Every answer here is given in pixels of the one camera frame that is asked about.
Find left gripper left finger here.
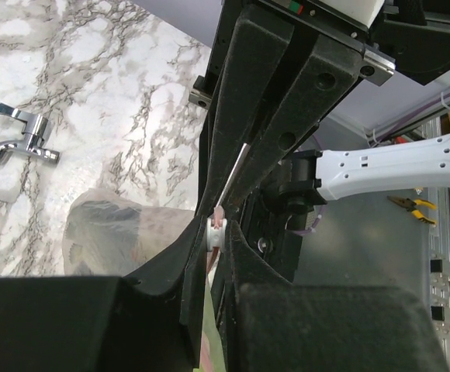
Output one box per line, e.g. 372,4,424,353
0,217,206,371

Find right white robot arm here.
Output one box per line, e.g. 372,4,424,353
197,1,450,216

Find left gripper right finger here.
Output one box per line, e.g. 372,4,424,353
225,222,448,371

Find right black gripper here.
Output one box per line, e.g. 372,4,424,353
189,1,396,215

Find chrome faucet tap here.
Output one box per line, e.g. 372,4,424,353
0,102,61,165

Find clear zip top bag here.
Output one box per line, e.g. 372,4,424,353
62,187,226,372

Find yellow handled pliers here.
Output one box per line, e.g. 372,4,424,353
387,195,437,226

